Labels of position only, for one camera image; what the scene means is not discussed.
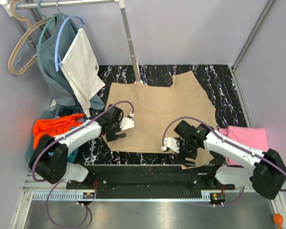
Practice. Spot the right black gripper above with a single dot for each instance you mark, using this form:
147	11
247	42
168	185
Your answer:
180	158

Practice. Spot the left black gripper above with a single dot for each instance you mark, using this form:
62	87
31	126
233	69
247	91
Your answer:
111	135

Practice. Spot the beige t shirt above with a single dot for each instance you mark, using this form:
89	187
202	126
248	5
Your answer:
155	108

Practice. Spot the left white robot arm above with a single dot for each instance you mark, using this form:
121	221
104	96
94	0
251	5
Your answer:
50	157

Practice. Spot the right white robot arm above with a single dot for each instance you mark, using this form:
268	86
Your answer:
265	172

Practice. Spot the orange t shirt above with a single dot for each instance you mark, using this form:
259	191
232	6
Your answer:
53	127

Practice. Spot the blue plastic laundry basket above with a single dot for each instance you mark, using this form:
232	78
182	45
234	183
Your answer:
56	111

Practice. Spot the grey-green hanging t shirt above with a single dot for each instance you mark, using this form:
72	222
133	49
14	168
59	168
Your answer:
50	55

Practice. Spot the white hanging t shirt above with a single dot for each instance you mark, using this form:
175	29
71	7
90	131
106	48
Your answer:
80	68

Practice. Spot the folded pink t shirt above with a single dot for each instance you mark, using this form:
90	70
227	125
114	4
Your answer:
251	137

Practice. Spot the orange ball tool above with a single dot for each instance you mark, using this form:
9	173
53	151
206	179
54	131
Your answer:
278	220

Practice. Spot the green hanger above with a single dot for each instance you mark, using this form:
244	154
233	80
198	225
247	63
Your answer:
49	22

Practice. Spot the beige wooden hanger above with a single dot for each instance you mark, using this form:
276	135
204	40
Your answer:
29	31

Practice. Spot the metal clothes rack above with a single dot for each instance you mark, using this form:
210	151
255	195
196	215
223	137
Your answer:
20	6

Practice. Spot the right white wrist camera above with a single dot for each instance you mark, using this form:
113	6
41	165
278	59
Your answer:
171	144

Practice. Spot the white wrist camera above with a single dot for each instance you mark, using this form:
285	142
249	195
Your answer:
127	122
171	144

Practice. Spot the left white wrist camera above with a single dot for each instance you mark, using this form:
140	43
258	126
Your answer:
127	122

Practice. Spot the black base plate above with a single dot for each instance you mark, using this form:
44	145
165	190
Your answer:
150	182

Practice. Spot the aluminium frame rail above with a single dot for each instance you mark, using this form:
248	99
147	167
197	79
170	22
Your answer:
261	18

